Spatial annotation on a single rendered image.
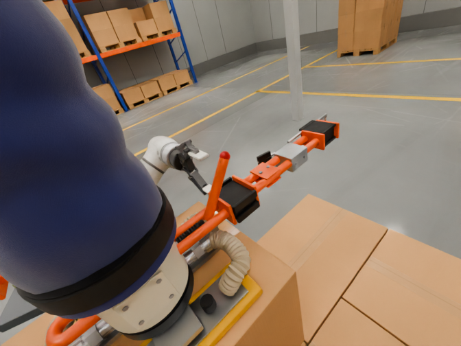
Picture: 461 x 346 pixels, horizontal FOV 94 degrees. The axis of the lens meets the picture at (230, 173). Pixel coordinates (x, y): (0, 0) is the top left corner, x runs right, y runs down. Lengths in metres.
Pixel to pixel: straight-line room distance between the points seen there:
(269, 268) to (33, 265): 0.42
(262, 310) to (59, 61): 0.49
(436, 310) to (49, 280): 1.01
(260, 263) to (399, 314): 0.56
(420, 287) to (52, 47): 1.10
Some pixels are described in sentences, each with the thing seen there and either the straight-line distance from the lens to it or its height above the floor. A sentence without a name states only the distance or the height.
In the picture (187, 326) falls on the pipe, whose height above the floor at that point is 1.00.
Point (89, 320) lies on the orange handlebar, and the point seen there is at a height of 1.08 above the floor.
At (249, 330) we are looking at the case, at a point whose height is 0.94.
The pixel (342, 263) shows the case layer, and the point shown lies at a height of 0.54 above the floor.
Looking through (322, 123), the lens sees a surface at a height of 1.11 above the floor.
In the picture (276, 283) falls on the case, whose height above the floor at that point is 0.95.
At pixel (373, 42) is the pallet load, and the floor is 0.26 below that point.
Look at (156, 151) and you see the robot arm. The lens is 0.85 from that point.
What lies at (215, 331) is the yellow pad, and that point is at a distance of 0.50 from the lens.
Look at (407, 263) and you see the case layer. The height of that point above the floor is 0.54.
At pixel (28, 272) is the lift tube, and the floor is 1.26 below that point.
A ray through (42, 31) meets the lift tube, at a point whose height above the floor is 1.45.
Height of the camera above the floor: 1.42
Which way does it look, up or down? 33 degrees down
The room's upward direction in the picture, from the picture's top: 16 degrees counter-clockwise
